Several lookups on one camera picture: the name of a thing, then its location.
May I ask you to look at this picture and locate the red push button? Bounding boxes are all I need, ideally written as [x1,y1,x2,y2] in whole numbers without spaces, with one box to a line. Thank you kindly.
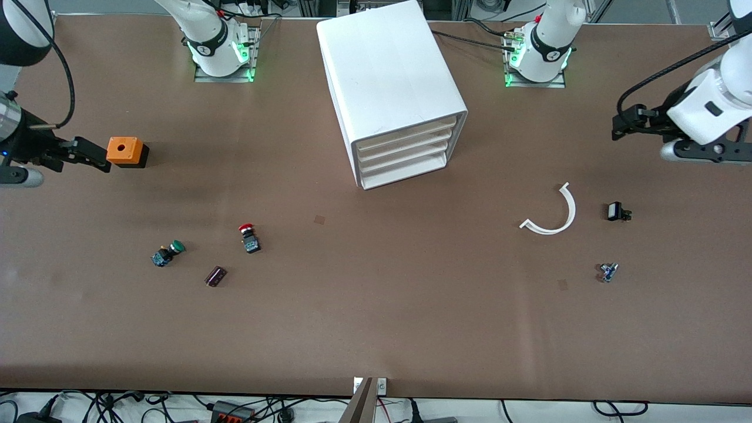
[238,223,262,255]

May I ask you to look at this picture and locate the white plastic drawer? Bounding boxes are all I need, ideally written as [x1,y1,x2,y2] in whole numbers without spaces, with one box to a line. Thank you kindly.
[358,138,454,174]
[356,126,457,163]
[353,116,458,153]
[360,150,452,190]

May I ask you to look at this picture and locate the green push button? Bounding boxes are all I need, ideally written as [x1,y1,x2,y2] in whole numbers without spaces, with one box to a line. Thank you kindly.
[150,240,187,268]

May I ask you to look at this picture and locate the white drawer cabinet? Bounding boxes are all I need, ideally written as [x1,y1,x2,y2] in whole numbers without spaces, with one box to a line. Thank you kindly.
[316,0,469,191]

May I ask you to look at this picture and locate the orange box with black base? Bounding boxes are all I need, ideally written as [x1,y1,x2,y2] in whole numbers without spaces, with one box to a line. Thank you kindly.
[106,136,150,170]

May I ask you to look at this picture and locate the aluminium corner profile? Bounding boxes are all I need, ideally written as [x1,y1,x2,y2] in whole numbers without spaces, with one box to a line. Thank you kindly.
[707,11,752,39]

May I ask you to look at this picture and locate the white curved plastic part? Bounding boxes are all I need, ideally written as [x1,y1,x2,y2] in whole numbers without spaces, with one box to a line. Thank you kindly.
[519,182,578,236]

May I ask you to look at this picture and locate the black power strip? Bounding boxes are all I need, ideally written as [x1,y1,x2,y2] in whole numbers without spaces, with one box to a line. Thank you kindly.
[210,401,256,423]

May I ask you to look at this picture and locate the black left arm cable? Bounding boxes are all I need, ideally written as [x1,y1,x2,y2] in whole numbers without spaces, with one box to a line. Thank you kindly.
[616,31,752,118]

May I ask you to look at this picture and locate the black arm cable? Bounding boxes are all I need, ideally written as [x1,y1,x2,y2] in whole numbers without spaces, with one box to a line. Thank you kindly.
[18,0,77,131]
[616,31,752,118]

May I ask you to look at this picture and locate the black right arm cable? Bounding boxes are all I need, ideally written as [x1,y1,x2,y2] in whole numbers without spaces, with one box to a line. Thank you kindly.
[18,0,77,131]

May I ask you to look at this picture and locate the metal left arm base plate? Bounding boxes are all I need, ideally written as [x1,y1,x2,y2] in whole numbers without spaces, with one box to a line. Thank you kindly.
[503,32,568,90]

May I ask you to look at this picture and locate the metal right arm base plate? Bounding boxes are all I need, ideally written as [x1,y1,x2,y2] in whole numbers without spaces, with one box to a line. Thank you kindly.
[193,26,262,83]

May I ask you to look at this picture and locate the black cable on table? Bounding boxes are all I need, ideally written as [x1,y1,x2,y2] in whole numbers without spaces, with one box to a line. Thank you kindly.
[431,28,519,53]

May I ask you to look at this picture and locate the looped black floor cable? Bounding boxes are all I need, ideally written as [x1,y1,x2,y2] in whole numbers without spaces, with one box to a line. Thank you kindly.
[591,400,650,418]

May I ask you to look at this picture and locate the grey camera stand post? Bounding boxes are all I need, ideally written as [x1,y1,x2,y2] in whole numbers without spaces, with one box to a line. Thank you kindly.
[337,377,378,423]

